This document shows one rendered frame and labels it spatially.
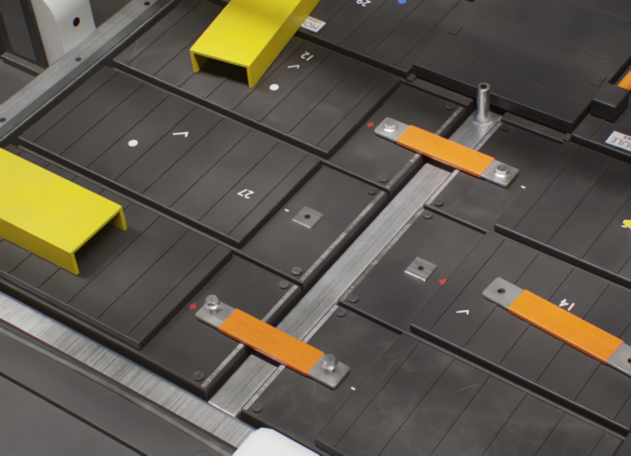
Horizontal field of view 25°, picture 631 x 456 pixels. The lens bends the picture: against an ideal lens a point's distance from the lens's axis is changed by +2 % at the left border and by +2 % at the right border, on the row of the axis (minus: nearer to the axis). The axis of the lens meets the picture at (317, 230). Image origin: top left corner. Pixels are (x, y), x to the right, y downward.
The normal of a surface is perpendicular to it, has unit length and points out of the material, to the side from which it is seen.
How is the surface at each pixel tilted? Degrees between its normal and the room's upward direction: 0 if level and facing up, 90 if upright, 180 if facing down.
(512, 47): 0
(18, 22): 90
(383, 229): 0
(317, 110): 0
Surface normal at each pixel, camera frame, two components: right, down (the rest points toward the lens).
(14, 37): -0.58, 0.61
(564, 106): -0.07, -0.70
